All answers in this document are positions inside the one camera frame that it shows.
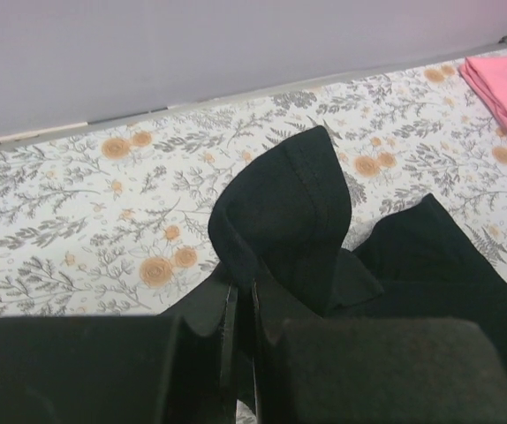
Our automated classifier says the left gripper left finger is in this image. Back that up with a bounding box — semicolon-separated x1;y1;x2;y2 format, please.
0;278;238;423

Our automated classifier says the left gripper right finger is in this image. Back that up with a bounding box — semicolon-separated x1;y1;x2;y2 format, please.
253;282;507;423

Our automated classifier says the black t shirt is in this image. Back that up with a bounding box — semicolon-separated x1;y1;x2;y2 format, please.
207;125;507;424

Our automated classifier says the floral table mat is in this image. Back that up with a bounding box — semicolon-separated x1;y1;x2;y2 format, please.
0;61;507;316

